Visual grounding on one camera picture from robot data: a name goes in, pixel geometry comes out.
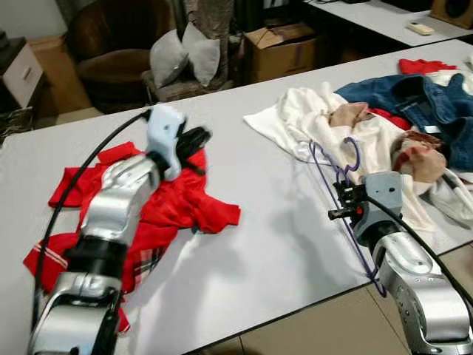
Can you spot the purple plastic hanger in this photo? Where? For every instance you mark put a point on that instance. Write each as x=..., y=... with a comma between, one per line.
x=358, y=154

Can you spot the red shirt with plaid lining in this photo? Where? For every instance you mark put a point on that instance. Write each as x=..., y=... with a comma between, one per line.
x=185, y=207

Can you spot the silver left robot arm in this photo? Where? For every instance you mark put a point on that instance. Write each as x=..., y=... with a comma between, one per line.
x=111, y=207

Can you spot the patterned upholstered stool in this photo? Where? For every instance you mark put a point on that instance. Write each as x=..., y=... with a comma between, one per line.
x=185, y=92

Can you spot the cream white sweater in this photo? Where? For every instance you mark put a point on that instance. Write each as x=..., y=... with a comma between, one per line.
x=303, y=118

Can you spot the pink and red garment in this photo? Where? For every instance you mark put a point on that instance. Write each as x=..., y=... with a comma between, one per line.
x=425, y=159

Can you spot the grey pillow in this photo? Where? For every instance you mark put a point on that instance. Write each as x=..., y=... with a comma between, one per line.
x=168, y=59
x=203, y=53

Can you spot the pale grey garment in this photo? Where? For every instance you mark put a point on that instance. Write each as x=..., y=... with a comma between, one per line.
x=451, y=203

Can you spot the blue denim jacket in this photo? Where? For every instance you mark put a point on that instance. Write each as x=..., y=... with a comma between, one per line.
x=436, y=103

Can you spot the open flap cardboard box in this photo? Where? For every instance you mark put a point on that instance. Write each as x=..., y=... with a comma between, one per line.
x=281, y=55

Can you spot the brown armchair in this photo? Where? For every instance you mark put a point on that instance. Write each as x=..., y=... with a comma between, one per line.
x=111, y=52

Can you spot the small red garment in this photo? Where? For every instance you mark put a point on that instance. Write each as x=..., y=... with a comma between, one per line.
x=421, y=65

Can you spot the tall plain cardboard box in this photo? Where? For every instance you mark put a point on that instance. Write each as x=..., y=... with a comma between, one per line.
x=63, y=74

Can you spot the white desk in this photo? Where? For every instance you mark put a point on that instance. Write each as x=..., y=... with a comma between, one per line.
x=384, y=22

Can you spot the white remote control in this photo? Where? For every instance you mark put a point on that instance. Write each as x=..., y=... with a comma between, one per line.
x=421, y=29

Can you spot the white drawer cabinet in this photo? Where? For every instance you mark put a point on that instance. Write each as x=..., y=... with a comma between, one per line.
x=21, y=74

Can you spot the wooden speaker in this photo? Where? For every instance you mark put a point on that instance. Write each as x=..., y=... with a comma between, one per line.
x=452, y=11

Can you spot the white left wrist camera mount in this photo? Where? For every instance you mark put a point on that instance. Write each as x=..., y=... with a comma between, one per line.
x=164, y=137

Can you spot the pale grey right wrist camera mount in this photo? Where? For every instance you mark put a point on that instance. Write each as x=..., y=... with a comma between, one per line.
x=380, y=203

